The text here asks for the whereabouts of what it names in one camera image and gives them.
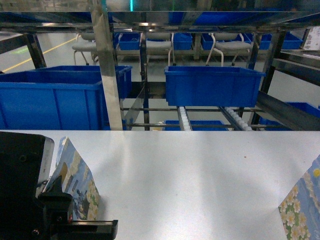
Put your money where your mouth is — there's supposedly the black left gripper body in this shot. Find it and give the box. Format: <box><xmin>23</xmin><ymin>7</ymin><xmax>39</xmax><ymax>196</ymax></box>
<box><xmin>0</xmin><ymin>131</ymin><xmax>118</xmax><ymax>240</ymax></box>

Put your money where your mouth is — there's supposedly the flower print gift bag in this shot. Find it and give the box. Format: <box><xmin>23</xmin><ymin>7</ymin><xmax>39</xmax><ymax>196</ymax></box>
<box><xmin>45</xmin><ymin>136</ymin><xmax>100</xmax><ymax>221</ymax></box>

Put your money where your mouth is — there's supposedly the white roller conveyor track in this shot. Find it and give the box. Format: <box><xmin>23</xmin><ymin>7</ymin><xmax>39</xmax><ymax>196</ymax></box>
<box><xmin>177</xmin><ymin>106</ymin><xmax>193</xmax><ymax>132</ymax></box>

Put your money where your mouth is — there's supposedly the blue bin behind table left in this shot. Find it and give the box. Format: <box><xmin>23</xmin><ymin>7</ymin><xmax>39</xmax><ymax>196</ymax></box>
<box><xmin>0</xmin><ymin>65</ymin><xmax>133</xmax><ymax>131</ymax></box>

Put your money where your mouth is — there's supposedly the blue bin on roller rack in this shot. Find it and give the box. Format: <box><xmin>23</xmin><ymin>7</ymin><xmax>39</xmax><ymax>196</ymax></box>
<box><xmin>164</xmin><ymin>66</ymin><xmax>266</xmax><ymax>107</ymax></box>

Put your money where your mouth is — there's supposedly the stainless steel rack post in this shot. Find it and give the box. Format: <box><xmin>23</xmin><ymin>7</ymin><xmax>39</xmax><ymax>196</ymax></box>
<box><xmin>90</xmin><ymin>0</ymin><xmax>123</xmax><ymax>131</ymax></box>

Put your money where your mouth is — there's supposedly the grey chair with white frame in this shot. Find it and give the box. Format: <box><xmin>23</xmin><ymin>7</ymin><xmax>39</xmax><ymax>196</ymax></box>
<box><xmin>205</xmin><ymin>32</ymin><xmax>251</xmax><ymax>67</ymax></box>

